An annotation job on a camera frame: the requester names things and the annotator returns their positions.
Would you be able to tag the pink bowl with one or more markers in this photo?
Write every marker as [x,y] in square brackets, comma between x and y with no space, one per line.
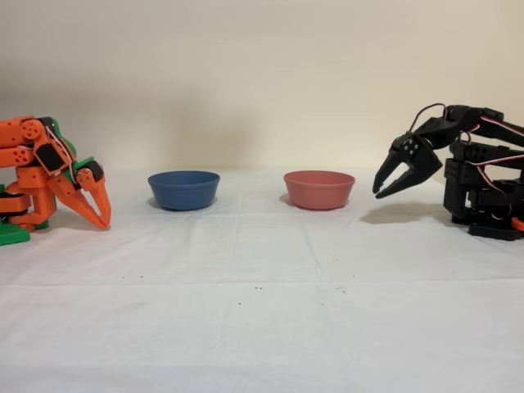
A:
[319,190]

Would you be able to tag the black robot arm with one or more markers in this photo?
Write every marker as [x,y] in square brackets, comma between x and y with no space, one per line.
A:
[462,180]

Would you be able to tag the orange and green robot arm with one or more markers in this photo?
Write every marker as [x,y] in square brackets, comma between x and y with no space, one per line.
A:
[24,176]

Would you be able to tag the green robot base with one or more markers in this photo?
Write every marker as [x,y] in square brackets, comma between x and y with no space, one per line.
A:
[12,236]

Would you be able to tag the small orange base clamp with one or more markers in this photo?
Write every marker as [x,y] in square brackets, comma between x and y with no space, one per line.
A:
[519,223]

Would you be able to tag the white tablecloth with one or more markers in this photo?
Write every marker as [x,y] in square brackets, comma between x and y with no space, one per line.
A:
[245,348]

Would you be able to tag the blue bowl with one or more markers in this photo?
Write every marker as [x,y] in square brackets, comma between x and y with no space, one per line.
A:
[184,190]

